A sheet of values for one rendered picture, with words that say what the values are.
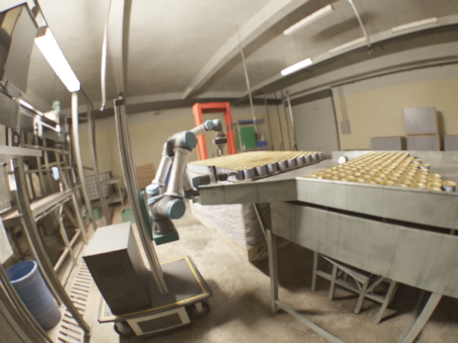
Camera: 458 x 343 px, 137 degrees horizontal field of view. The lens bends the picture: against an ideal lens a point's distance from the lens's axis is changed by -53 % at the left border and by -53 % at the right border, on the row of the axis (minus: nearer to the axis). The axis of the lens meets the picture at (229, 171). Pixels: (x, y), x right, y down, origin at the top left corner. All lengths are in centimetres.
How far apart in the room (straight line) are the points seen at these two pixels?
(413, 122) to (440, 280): 757
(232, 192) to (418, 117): 774
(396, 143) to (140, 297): 835
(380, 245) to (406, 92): 939
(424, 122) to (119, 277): 853
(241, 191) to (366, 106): 980
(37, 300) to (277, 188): 223
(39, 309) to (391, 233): 254
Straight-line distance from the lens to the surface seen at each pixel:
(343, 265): 101
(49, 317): 235
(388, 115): 1006
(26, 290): 217
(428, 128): 813
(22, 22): 142
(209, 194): 97
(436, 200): 67
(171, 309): 152
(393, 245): 78
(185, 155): 114
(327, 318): 170
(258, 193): 90
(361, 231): 80
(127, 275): 141
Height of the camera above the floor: 135
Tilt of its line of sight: 8 degrees down
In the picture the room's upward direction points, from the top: 8 degrees counter-clockwise
